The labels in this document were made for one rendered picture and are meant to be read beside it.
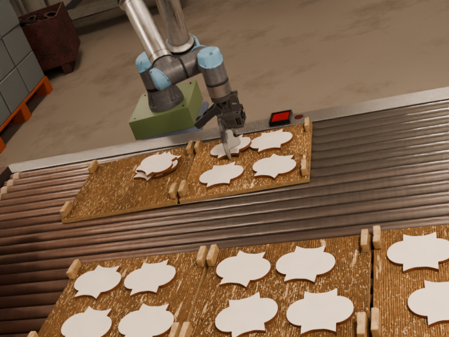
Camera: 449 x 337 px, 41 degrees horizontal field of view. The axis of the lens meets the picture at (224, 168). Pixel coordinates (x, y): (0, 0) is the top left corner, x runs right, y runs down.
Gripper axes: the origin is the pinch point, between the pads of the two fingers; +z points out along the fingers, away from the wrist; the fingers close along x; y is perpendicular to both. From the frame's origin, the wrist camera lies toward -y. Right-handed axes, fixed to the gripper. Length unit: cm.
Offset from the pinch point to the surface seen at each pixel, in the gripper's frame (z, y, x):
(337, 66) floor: 94, 22, 277
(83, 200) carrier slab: 2, -51, -16
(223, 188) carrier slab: 0.6, 0.7, -24.0
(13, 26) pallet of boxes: 22, -287, 370
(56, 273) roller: 3, -47, -52
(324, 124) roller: 2.0, 31.3, 8.8
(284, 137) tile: -0.9, 18.6, -0.7
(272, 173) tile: -0.9, 16.5, -22.0
